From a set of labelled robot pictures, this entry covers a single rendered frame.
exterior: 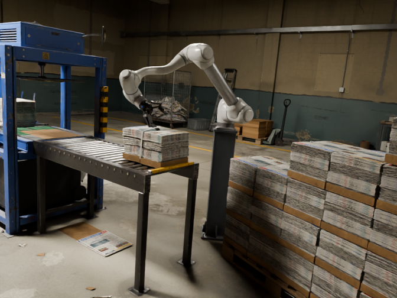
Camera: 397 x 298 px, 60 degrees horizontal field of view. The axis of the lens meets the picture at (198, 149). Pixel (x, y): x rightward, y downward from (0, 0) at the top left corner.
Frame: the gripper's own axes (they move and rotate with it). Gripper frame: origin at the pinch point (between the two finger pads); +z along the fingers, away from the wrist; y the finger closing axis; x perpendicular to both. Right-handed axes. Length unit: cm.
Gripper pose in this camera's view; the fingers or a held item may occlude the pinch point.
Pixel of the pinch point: (160, 120)
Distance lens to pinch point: 239.0
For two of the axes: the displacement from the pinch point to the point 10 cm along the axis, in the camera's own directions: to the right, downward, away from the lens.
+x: -6.0, 1.0, -7.9
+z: 6.7, 6.1, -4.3
